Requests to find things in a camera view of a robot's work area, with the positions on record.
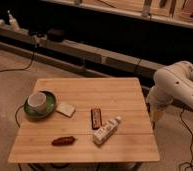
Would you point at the wooden table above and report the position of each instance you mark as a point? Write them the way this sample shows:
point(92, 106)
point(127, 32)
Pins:
point(134, 141)

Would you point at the reddish brown sausage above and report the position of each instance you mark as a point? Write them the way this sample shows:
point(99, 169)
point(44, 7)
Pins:
point(63, 141)

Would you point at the brown chocolate bar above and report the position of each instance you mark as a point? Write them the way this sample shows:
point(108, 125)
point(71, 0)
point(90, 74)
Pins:
point(96, 118)

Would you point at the white spray bottle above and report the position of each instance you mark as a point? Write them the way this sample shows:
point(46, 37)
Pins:
point(13, 22)

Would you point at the white plastic bottle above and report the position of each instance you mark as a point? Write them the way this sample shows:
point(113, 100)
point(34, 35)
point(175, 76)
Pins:
point(105, 131)

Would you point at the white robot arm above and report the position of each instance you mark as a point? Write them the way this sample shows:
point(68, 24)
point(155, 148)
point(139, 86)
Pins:
point(170, 82)

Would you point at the black device on ledge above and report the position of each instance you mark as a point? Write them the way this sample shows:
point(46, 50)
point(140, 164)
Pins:
point(56, 35)

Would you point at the green plate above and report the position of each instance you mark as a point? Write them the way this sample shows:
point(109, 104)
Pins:
point(50, 106)

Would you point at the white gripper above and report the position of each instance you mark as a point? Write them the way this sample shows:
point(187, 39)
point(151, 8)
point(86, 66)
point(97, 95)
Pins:
point(156, 107)

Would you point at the white cup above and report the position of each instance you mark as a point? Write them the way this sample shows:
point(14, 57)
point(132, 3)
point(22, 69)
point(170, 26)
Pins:
point(37, 101)

